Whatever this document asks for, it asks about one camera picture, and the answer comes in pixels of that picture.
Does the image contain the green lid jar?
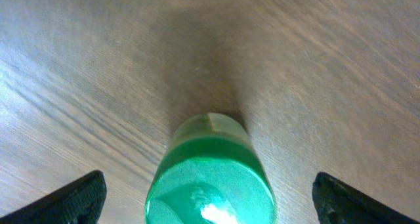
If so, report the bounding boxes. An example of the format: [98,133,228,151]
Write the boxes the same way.
[144,113,277,224]

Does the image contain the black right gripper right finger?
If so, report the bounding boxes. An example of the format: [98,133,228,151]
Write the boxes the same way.
[312,172,419,224]

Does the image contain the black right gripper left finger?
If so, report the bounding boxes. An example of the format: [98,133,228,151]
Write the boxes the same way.
[1,170,107,224]

